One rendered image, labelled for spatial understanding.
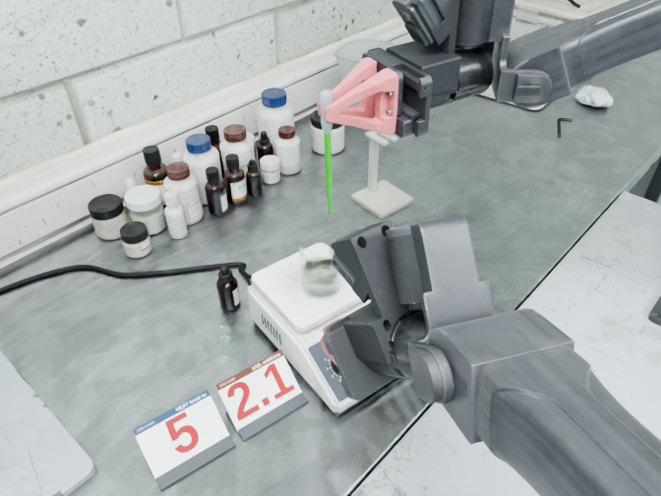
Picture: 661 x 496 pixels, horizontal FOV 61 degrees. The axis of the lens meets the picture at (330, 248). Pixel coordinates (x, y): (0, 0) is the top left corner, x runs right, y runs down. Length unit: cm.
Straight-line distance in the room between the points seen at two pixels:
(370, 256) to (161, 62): 70
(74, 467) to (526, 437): 52
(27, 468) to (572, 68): 73
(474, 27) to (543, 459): 46
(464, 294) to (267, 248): 55
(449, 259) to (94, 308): 60
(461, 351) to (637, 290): 63
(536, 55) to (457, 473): 46
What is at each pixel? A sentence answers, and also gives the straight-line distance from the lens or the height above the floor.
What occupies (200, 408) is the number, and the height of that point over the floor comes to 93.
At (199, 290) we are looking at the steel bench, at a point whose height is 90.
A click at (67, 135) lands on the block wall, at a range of 102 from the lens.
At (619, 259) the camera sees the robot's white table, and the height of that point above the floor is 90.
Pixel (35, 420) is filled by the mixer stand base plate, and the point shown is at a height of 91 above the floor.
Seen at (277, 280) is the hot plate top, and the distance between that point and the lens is 73.
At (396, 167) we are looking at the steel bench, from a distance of 111.
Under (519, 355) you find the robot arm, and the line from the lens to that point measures 35.
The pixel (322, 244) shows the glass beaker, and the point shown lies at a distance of 70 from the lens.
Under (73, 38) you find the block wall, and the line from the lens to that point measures 99.
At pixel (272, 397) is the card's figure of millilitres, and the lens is 71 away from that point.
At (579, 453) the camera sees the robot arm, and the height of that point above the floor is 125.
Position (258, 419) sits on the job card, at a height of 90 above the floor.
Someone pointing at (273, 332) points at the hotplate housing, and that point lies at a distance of 73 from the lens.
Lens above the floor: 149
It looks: 40 degrees down
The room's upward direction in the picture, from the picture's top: straight up
